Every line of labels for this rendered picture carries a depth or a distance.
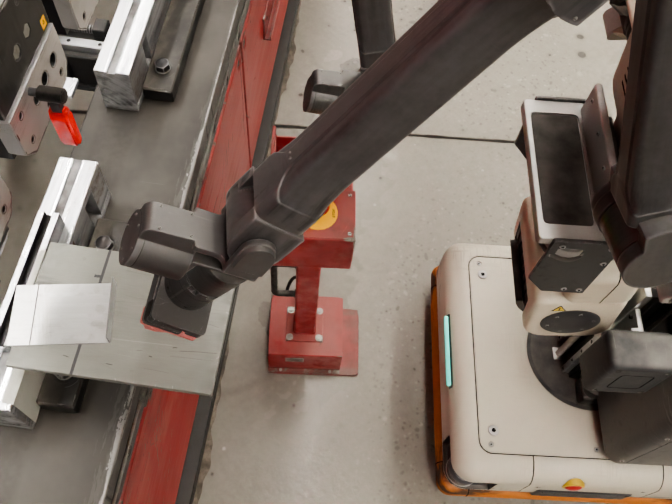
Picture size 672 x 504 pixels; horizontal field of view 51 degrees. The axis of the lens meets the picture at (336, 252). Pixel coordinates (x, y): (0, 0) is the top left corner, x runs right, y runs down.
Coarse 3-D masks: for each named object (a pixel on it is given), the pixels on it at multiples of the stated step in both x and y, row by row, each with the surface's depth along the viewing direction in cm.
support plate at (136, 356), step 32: (64, 256) 96; (96, 256) 96; (128, 288) 94; (128, 320) 92; (224, 320) 93; (32, 352) 89; (64, 352) 89; (96, 352) 90; (128, 352) 90; (160, 352) 90; (192, 352) 90; (128, 384) 89; (160, 384) 88; (192, 384) 88
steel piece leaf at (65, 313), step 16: (48, 288) 93; (64, 288) 93; (80, 288) 93; (96, 288) 93; (112, 288) 92; (48, 304) 92; (64, 304) 92; (80, 304) 92; (96, 304) 92; (112, 304) 92; (48, 320) 91; (64, 320) 91; (80, 320) 91; (96, 320) 91; (112, 320) 91; (32, 336) 90; (48, 336) 90; (64, 336) 90; (80, 336) 90; (96, 336) 90
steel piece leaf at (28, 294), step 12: (24, 288) 93; (36, 288) 93; (24, 300) 92; (36, 300) 92; (12, 312) 91; (24, 312) 91; (12, 324) 90; (24, 324) 90; (12, 336) 90; (24, 336) 90
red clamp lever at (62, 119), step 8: (32, 88) 78; (40, 88) 77; (48, 88) 78; (56, 88) 78; (64, 88) 78; (40, 96) 78; (48, 96) 77; (56, 96) 77; (64, 96) 78; (56, 104) 79; (56, 112) 80; (64, 112) 80; (56, 120) 81; (64, 120) 81; (72, 120) 82; (56, 128) 82; (64, 128) 82; (72, 128) 83; (64, 136) 84; (72, 136) 84; (80, 136) 85; (72, 144) 85
